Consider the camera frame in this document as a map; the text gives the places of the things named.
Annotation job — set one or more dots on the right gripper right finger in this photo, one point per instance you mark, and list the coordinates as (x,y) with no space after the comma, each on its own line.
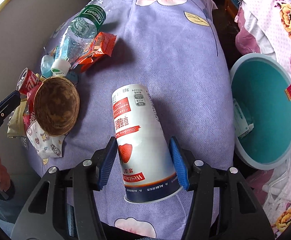
(223,205)

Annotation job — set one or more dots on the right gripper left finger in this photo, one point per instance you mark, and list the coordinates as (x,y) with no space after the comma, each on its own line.
(44,215)

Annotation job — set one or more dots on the red soda can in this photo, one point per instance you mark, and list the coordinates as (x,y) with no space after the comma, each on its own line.
(27,81)

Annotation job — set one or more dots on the brown coconut shell bowl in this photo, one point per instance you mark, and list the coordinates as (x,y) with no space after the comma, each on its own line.
(56,106)

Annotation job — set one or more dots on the light blue face mask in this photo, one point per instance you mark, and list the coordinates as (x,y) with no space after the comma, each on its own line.
(46,64)

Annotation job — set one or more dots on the white strawberry yogurt cup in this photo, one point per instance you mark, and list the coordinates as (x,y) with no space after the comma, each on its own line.
(147,167)

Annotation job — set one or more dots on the white blue cardboard box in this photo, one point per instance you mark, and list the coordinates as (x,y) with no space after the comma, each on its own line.
(243,122)

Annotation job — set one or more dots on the clear plastic water bottle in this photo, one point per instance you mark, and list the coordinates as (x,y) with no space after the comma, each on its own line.
(79,35)

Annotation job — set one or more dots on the orange red snack wrapper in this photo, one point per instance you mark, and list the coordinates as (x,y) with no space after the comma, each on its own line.
(102,45)

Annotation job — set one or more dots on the yellow snack bag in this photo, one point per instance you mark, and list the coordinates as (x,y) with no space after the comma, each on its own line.
(16,126)

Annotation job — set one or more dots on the teal plastic trash bin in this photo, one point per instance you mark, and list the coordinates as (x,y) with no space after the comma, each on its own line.
(260,83)

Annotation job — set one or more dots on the purple floral bed cover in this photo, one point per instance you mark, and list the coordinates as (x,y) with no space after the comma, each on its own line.
(171,47)

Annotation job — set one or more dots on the pink floral bed quilt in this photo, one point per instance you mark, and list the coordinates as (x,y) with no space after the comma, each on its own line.
(265,28)

